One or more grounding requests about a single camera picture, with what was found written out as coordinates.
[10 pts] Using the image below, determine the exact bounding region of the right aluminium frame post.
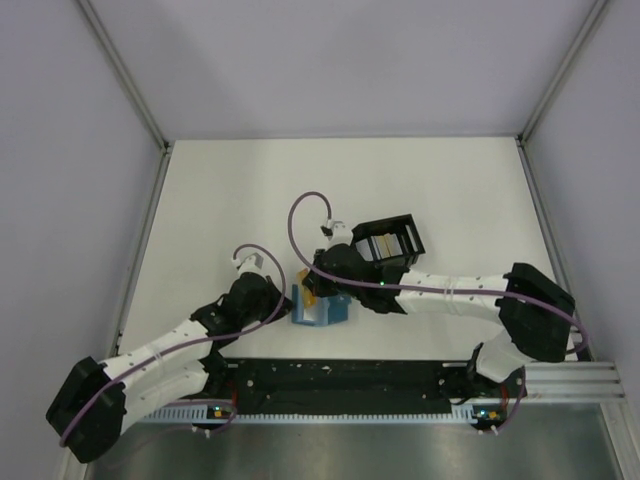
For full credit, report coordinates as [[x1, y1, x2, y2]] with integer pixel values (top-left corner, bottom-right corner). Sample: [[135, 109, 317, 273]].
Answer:
[[517, 0, 613, 147]]

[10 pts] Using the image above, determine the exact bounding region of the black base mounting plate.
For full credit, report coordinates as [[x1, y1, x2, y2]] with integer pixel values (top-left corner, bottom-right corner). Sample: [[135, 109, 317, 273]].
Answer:
[[187, 358, 521, 415]]

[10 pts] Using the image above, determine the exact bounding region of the left aluminium frame post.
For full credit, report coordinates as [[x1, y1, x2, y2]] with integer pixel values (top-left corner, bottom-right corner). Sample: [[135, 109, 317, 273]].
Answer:
[[73, 0, 170, 154]]

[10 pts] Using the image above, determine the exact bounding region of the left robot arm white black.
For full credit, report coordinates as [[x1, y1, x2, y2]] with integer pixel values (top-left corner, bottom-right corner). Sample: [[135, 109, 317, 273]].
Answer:
[[45, 273, 292, 464]]

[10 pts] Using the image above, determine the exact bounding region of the aluminium frame post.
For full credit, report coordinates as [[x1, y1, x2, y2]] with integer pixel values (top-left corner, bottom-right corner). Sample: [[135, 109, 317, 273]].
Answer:
[[73, 0, 170, 154], [517, 0, 613, 147]]

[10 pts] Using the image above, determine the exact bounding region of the gold credit card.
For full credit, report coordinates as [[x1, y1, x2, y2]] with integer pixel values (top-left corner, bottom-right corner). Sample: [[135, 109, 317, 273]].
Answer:
[[296, 268, 317, 309]]

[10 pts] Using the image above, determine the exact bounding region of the blue leather card holder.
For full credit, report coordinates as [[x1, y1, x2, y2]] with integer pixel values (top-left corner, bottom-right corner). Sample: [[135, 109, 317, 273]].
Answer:
[[291, 284, 352, 327]]

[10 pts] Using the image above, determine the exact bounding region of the aluminium front rail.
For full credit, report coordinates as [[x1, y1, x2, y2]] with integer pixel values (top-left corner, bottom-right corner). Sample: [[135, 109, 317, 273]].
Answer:
[[524, 361, 626, 404]]

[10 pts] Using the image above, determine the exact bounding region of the black card tray box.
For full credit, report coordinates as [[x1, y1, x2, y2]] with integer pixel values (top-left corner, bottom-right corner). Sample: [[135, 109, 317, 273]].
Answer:
[[351, 214, 426, 267]]

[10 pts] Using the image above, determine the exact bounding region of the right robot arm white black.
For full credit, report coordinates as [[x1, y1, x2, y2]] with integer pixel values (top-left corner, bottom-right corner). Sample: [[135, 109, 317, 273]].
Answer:
[[302, 244, 575, 396]]

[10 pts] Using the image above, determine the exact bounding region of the white slotted cable duct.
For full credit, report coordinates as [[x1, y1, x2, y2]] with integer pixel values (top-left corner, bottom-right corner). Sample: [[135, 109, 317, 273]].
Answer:
[[140, 405, 478, 425]]

